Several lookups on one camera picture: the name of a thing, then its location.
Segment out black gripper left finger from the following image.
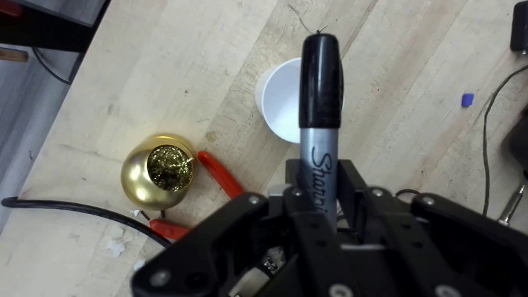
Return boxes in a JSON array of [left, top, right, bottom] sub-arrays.
[[130, 160, 336, 297]]

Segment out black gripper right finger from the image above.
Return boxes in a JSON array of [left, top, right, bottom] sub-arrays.
[[338, 160, 528, 297]]

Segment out gold brass tip cleaner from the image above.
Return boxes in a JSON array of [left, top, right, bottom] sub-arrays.
[[120, 134, 196, 212]]

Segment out red handled pliers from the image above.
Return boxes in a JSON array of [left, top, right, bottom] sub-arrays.
[[148, 151, 244, 241]]

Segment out small blue plastic block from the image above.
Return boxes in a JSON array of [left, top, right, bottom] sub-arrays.
[[460, 93, 475, 108]]

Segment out white plastic cup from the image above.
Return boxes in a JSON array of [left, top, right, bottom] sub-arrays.
[[254, 58, 300, 144]]

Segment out black grey Sharpie marker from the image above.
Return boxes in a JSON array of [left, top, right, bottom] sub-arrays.
[[299, 33, 343, 225]]

